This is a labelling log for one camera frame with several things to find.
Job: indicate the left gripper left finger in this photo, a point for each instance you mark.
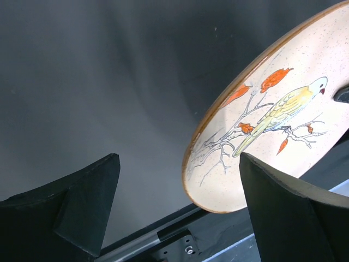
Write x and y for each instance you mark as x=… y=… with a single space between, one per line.
x=64 y=220

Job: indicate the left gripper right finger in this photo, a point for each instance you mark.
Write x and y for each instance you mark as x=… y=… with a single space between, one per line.
x=293 y=220

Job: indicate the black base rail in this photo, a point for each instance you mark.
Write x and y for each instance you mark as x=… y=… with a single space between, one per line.
x=190 y=234

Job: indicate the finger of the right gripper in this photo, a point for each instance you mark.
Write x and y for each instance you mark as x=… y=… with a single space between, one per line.
x=342 y=95

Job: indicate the bird plate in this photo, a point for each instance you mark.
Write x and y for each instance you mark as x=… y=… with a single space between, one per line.
x=283 y=109

